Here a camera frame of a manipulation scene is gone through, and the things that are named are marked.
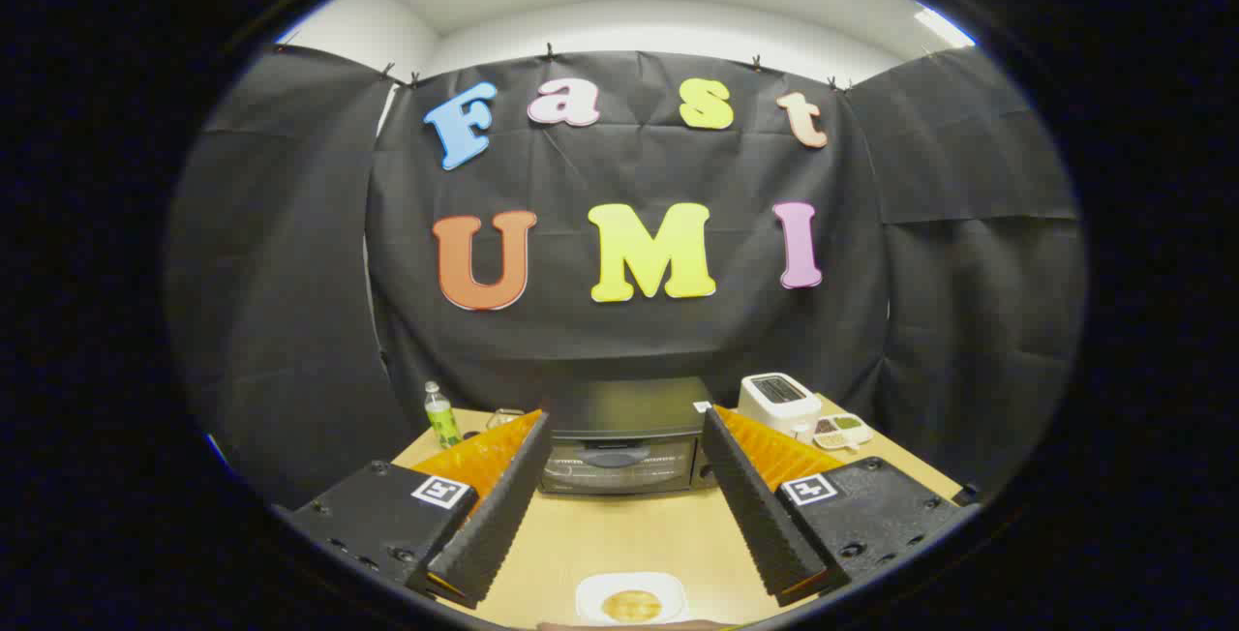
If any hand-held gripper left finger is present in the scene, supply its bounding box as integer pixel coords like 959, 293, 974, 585
287, 408, 553, 611

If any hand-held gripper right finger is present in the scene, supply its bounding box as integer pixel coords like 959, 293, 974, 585
701, 406, 969, 608

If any black toaster oven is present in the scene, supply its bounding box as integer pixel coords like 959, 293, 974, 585
537, 377, 722, 496

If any golden bread bun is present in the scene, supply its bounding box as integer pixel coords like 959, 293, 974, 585
600, 589, 664, 624

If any white pop-up toaster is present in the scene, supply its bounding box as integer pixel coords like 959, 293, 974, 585
738, 373, 824, 436

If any green label drink bottle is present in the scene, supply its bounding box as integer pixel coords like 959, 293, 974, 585
424, 381, 464, 450

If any white divided snack dish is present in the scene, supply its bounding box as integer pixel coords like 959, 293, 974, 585
811, 413, 874, 451

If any white square plate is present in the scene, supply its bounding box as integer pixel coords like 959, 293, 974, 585
575, 572, 689, 626

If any small ceiling light panel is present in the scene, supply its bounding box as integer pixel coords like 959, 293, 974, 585
915, 7, 976, 49

